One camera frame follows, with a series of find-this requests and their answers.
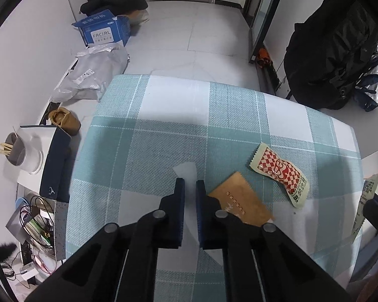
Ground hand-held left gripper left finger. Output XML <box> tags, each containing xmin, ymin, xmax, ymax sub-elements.
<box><xmin>25</xmin><ymin>178</ymin><xmax>186</xmax><ymax>302</ymax></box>

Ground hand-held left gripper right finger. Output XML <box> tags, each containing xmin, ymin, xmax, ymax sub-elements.
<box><xmin>196</xmin><ymin>180</ymin><xmax>347</xmax><ymax>302</ymax></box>

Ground pale printed wrapper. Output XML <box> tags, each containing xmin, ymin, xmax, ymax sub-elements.
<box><xmin>351</xmin><ymin>174</ymin><xmax>378</xmax><ymax>244</ymax></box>

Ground brown paper packet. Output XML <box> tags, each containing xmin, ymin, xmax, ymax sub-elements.
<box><xmin>207</xmin><ymin>171</ymin><xmax>275</xmax><ymax>227</ymax></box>

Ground red checked sauce packet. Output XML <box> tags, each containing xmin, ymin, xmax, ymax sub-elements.
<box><xmin>249</xmin><ymin>142</ymin><xmax>310</xmax><ymax>208</ymax></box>

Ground teal checked tablecloth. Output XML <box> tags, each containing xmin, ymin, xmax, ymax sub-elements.
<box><xmin>65</xmin><ymin>74</ymin><xmax>364</xmax><ymax>302</ymax></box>

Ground grey speckled storage box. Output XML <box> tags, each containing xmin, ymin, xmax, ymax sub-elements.
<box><xmin>6</xmin><ymin>192</ymin><xmax>70</xmax><ymax>261</ymax></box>

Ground dark blue shoebox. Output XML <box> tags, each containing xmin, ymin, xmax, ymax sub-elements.
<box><xmin>20</xmin><ymin>125</ymin><xmax>71</xmax><ymax>202</ymax></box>

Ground silver foil bag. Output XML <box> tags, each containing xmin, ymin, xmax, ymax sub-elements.
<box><xmin>353</xmin><ymin>36</ymin><xmax>378</xmax><ymax>113</ymax></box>

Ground brown paper bag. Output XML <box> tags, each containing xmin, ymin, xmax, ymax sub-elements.
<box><xmin>47</xmin><ymin>107</ymin><xmax>81</xmax><ymax>136</ymax></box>

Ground white cup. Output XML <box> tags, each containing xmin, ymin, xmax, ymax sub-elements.
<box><xmin>5</xmin><ymin>132</ymin><xmax>44</xmax><ymax>175</ymax></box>

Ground grey plastic mailer bag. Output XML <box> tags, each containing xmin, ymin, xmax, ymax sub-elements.
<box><xmin>52</xmin><ymin>43</ymin><xmax>130</xmax><ymax>103</ymax></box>

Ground black backpack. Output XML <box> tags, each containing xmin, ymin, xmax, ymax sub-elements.
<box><xmin>283</xmin><ymin>0</ymin><xmax>378</xmax><ymax>110</ymax></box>

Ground orange black tool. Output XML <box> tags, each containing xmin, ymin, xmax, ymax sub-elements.
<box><xmin>255</xmin><ymin>48</ymin><xmax>271</xmax><ymax>66</ymax></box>

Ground wooden chopsticks bundle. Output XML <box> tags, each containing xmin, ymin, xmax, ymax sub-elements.
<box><xmin>0</xmin><ymin>126</ymin><xmax>19</xmax><ymax>156</ymax></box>

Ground blue tissue box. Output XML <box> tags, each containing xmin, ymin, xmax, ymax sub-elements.
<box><xmin>72</xmin><ymin>15</ymin><xmax>132</xmax><ymax>48</ymax></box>

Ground beige bag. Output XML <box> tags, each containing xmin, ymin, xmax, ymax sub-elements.
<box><xmin>128</xmin><ymin>9</ymin><xmax>150</xmax><ymax>26</ymax></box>

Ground black clothing pile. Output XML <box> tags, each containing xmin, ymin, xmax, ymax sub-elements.
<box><xmin>80</xmin><ymin>0</ymin><xmax>148</xmax><ymax>16</ymax></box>

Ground tangle of black cables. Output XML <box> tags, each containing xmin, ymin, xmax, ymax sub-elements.
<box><xmin>17</xmin><ymin>195</ymin><xmax>55</xmax><ymax>249</ymax></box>

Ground metal floor rail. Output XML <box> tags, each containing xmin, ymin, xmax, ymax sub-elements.
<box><xmin>257</xmin><ymin>60</ymin><xmax>287</xmax><ymax>96</ymax></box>

